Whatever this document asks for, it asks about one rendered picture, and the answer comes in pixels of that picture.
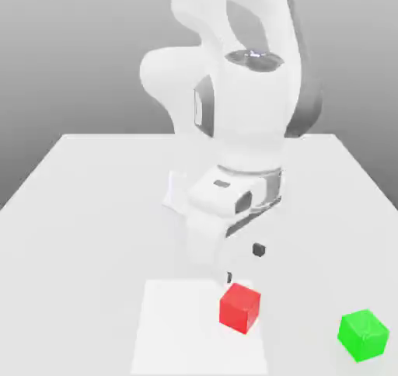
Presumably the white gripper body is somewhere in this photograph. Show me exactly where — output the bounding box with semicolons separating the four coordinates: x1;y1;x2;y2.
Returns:
183;196;283;270

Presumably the small green cube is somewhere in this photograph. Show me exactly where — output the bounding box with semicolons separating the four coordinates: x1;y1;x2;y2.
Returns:
337;308;391;364

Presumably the small red cube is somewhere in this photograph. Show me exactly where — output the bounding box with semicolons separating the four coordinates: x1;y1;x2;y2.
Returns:
218;282;262;336

